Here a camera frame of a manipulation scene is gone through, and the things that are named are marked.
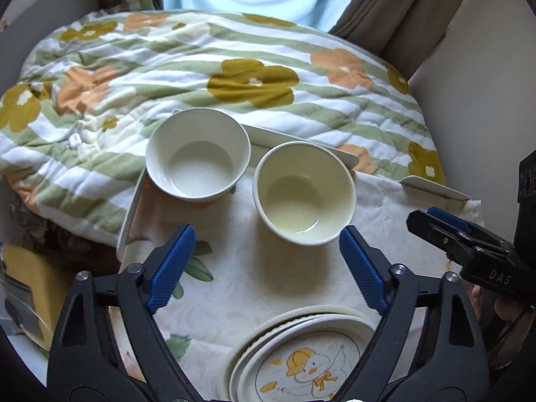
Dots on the floral tablecloth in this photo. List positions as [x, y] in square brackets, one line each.
[234, 234]

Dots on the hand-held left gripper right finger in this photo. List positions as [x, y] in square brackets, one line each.
[362, 270]

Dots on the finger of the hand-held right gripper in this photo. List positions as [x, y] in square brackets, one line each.
[435, 234]
[450, 217]

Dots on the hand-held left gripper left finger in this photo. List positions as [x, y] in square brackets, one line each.
[171, 268]

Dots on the person's right hand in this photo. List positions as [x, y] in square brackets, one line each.
[511, 312]

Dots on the white ceramic bowl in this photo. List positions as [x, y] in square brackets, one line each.
[197, 163]

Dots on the green floral pillow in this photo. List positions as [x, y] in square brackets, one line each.
[140, 2]

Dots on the white tray table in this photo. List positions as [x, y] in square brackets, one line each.
[439, 190]

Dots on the floral striped blanket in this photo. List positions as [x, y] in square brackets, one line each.
[167, 58]

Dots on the dark patterned bed sheet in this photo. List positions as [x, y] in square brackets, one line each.
[42, 226]

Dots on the cream ceramic bowl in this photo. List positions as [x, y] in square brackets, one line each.
[301, 201]

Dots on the yellow cloth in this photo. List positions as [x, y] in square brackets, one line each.
[25, 276]

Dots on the cream rimmed plate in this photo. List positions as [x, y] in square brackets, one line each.
[310, 309]

